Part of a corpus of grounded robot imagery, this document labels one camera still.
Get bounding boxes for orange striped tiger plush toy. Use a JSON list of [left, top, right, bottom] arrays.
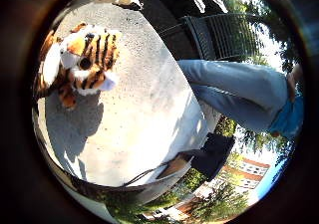
[[34, 21, 124, 111]]

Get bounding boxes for black metal bench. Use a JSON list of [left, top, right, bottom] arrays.
[[159, 12, 267, 62]]

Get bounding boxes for person in blue jeans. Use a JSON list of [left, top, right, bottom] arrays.
[[176, 58, 305, 140]]

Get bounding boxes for black bag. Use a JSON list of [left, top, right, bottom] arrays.
[[189, 132, 236, 182]]

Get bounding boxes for red and white building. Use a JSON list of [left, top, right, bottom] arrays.
[[172, 156, 272, 220]]

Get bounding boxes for black cable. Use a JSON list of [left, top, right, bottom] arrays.
[[120, 159, 171, 188]]

